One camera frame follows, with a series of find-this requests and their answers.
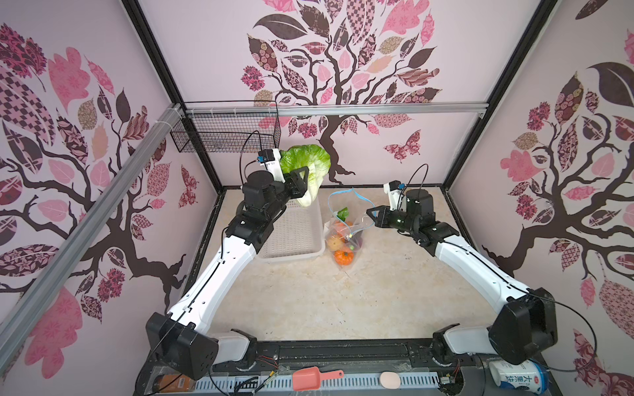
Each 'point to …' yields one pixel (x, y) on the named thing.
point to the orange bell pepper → (343, 258)
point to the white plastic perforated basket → (297, 235)
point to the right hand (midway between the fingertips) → (369, 207)
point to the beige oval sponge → (390, 380)
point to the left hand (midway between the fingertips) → (304, 172)
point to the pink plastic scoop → (310, 379)
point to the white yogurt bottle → (531, 375)
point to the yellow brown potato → (334, 243)
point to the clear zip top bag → (344, 236)
